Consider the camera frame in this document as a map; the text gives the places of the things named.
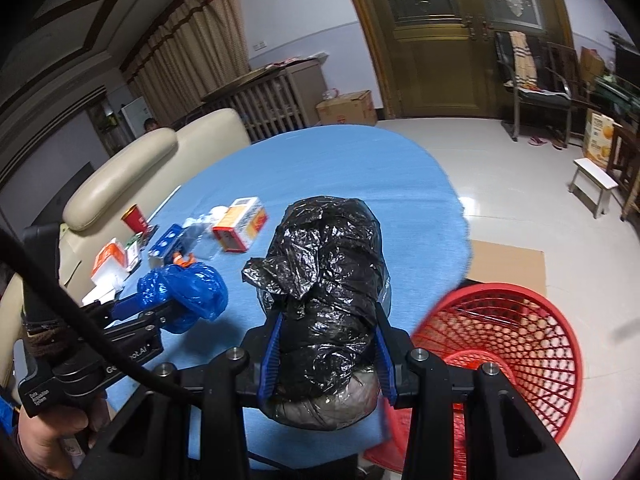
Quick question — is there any slatted radiator cover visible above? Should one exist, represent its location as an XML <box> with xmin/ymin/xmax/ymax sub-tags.
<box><xmin>200</xmin><ymin>57</ymin><xmax>328</xmax><ymax>143</ymax></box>

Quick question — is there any orange and white carton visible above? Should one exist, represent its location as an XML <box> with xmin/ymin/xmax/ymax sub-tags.
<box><xmin>212</xmin><ymin>196</ymin><xmax>268</xmax><ymax>252</ymax></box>

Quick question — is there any cream leather sofa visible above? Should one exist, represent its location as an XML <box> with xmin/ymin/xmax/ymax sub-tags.
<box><xmin>0</xmin><ymin>107</ymin><xmax>251</xmax><ymax>396</ymax></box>

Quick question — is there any cardboard sheet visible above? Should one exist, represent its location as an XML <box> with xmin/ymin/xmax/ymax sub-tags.
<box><xmin>467</xmin><ymin>240</ymin><xmax>547</xmax><ymax>306</ymax></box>

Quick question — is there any black cable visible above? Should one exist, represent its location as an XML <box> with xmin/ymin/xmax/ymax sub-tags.
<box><xmin>0</xmin><ymin>227</ymin><xmax>201</xmax><ymax>406</ymax></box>

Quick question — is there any striped scarf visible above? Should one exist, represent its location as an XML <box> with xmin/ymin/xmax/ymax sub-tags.
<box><xmin>510</xmin><ymin>31</ymin><xmax>538</xmax><ymax>92</ymax></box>

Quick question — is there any white refrigerator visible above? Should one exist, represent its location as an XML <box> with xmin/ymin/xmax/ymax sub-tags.
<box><xmin>120</xmin><ymin>96</ymin><xmax>153</xmax><ymax>141</ymax></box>

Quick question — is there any small orange and white box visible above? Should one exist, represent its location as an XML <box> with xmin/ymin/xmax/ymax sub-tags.
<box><xmin>91</xmin><ymin>239</ymin><xmax>128</xmax><ymax>280</ymax></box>

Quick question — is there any red paper cup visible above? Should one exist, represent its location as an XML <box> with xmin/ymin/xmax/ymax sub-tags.
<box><xmin>121</xmin><ymin>204</ymin><xmax>150</xmax><ymax>235</ymax></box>

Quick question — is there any open brown cardboard box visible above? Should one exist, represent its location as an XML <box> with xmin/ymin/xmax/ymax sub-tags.
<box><xmin>580</xmin><ymin>47</ymin><xmax>606</xmax><ymax>86</ymax></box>

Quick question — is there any black computer monitor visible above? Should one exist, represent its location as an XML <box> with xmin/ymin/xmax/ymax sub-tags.
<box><xmin>614</xmin><ymin>42</ymin><xmax>640</xmax><ymax>96</ymax></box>

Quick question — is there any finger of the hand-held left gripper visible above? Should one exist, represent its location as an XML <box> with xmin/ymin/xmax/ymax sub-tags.
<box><xmin>80</xmin><ymin>291</ymin><xmax>153</xmax><ymax>323</ymax></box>
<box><xmin>100</xmin><ymin>302</ymin><xmax>177</xmax><ymax>347</ymax></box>

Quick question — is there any dark wooden armchair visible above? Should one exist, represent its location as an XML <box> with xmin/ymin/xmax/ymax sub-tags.
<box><xmin>545</xmin><ymin>42</ymin><xmax>601</xmax><ymax>111</ymax></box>

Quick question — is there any blue plastic bag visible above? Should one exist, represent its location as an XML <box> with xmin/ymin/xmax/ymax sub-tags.
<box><xmin>137</xmin><ymin>261</ymin><xmax>229</xmax><ymax>335</ymax></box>

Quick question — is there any red plastic mesh basket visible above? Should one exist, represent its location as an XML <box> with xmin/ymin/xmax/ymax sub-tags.
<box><xmin>362</xmin><ymin>282</ymin><xmax>583</xmax><ymax>476</ymax></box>

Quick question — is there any orange printed carton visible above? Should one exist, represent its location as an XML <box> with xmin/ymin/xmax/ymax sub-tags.
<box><xmin>582</xmin><ymin>110</ymin><xmax>617</xmax><ymax>171</ymax></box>

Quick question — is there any person's left hand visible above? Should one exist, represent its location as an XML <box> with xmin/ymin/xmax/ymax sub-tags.
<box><xmin>15</xmin><ymin>394</ymin><xmax>110</xmax><ymax>480</ymax></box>

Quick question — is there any beige curtain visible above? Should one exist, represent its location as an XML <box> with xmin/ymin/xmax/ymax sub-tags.
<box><xmin>122</xmin><ymin>0</ymin><xmax>251</xmax><ymax>126</ymax></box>

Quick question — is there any clear plastic wrapper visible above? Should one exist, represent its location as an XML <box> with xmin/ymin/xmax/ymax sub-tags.
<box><xmin>180</xmin><ymin>212</ymin><xmax>226</xmax><ymax>261</ymax></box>

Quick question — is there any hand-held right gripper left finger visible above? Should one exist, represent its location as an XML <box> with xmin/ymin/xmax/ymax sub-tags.
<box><xmin>75</xmin><ymin>310</ymin><xmax>291</xmax><ymax>480</ymax></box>

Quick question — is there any black plastic bag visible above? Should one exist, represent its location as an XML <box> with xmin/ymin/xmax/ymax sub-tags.
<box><xmin>242</xmin><ymin>195</ymin><xmax>391</xmax><ymax>433</ymax></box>

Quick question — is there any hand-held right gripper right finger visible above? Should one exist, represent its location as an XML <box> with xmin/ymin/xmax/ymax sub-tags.
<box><xmin>372</xmin><ymin>305</ymin><xmax>583</xmax><ymax>480</ymax></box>

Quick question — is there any white wooden stool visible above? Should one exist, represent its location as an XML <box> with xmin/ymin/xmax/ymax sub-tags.
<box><xmin>569</xmin><ymin>157</ymin><xmax>618</xmax><ymax>219</ymax></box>

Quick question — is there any golden wooden door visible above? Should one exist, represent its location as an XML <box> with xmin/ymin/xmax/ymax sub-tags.
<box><xmin>335</xmin><ymin>0</ymin><xmax>576</xmax><ymax>121</ymax></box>

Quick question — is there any blue tablecloth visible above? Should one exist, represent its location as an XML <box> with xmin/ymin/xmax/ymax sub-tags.
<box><xmin>60</xmin><ymin>125</ymin><xmax>473</xmax><ymax>471</ymax></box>

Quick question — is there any black metal armchair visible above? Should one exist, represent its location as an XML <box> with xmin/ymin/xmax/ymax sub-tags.
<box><xmin>495</xmin><ymin>30</ymin><xmax>573</xmax><ymax>148</ymax></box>

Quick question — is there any blue foil box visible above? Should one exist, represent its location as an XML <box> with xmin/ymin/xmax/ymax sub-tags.
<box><xmin>148</xmin><ymin>223</ymin><xmax>183</xmax><ymax>268</ymax></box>

